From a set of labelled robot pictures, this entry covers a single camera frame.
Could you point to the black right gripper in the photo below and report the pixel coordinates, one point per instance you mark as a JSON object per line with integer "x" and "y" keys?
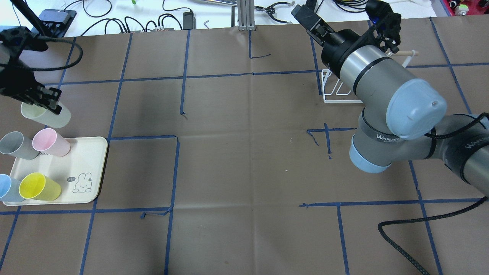
{"x": 335, "y": 49}

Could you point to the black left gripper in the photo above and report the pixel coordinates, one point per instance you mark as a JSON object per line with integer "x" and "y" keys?
{"x": 16, "y": 81}

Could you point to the white plastic cup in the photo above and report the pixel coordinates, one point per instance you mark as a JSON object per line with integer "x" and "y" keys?
{"x": 46, "y": 117}

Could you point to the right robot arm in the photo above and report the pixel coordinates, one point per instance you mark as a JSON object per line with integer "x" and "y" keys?
{"x": 404, "y": 117}

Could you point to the grey plastic cup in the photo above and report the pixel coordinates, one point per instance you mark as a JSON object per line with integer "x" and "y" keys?
{"x": 17, "y": 145}

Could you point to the pink plastic cup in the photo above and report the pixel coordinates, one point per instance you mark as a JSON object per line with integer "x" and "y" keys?
{"x": 50, "y": 142}

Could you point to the yellow plastic cup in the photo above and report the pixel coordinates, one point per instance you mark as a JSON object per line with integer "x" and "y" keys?
{"x": 37, "y": 186}

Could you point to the cream serving tray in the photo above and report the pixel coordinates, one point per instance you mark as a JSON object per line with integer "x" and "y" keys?
{"x": 78, "y": 173}

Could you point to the black power adapter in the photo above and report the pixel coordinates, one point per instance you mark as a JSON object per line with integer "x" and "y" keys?
{"x": 189, "y": 21}

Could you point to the white wire cup rack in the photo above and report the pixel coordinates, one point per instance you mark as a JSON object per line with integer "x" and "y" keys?
{"x": 333, "y": 90}

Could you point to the aluminium frame post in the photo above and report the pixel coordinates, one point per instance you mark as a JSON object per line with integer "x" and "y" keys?
{"x": 246, "y": 18}

